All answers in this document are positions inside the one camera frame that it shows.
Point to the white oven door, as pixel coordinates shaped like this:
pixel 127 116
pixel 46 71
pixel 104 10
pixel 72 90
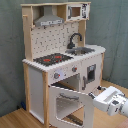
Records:
pixel 63 102

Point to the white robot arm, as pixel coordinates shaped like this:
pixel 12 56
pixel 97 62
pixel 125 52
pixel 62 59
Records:
pixel 111 100

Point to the wooden toy kitchen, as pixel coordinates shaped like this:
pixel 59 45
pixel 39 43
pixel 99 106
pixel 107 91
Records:
pixel 46 40

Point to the right red oven knob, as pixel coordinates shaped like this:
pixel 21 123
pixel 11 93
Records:
pixel 74 69

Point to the red oven knob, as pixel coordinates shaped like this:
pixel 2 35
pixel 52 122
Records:
pixel 56 75
pixel 74 69

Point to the left red oven knob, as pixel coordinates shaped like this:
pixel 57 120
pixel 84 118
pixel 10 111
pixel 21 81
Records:
pixel 56 75

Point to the black toy stovetop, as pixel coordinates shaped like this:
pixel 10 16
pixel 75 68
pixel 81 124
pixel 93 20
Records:
pixel 52 59

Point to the grey toy sink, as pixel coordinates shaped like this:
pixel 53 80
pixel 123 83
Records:
pixel 79 51

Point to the white cabinet door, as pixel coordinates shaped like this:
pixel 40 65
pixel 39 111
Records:
pixel 90 74

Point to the grey range hood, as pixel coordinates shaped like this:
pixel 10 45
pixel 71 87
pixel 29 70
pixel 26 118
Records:
pixel 48 18

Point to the toy microwave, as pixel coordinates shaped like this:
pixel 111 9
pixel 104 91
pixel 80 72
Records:
pixel 77 11

